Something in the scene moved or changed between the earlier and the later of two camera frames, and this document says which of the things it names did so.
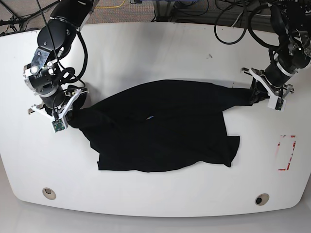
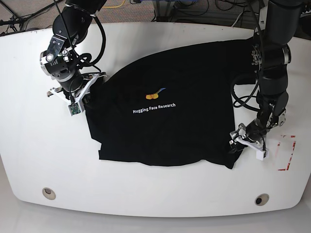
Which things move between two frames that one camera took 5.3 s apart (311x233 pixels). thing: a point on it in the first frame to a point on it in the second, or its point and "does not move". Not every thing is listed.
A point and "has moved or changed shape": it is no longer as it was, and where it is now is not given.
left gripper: x=56 y=105 to x=80 y=96
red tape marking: x=288 y=165 does not move
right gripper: x=273 y=78 to x=253 y=136
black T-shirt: x=164 y=124 has moved or changed shape
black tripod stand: x=15 y=19 does not move
